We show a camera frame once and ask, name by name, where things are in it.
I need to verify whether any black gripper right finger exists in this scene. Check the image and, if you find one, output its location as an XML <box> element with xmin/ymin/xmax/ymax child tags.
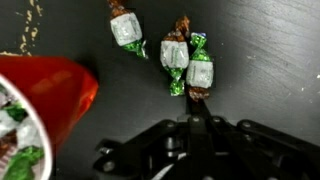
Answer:
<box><xmin>199</xmin><ymin>100</ymin><xmax>212</xmax><ymax>121</ymax></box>

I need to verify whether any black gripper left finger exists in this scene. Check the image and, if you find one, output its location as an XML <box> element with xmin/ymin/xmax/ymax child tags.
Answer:
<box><xmin>186</xmin><ymin>97</ymin><xmax>200</xmax><ymax>122</ymax></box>

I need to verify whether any candy green brown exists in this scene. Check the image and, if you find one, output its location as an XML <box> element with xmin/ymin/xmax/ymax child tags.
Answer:
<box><xmin>186</xmin><ymin>32</ymin><xmax>214</xmax><ymax>101</ymax></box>
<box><xmin>107</xmin><ymin>0</ymin><xmax>148</xmax><ymax>59</ymax></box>
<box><xmin>160</xmin><ymin>16</ymin><xmax>190</xmax><ymax>96</ymax></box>

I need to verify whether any red plastic cup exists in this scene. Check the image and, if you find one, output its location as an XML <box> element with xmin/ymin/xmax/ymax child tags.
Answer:
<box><xmin>0</xmin><ymin>54</ymin><xmax>100</xmax><ymax>180</ymax></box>

